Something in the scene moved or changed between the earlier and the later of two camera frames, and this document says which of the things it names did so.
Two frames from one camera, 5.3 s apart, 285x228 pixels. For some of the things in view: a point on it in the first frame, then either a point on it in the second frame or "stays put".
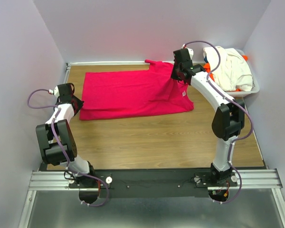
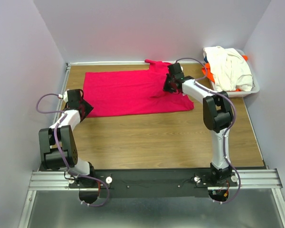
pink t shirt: [116, 94] stays put
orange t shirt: [206, 66] stays put
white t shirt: [233, 73] stays put
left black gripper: [80, 103] to [89, 108]
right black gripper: [173, 76] to [165, 86]
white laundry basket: [255, 84] stays put
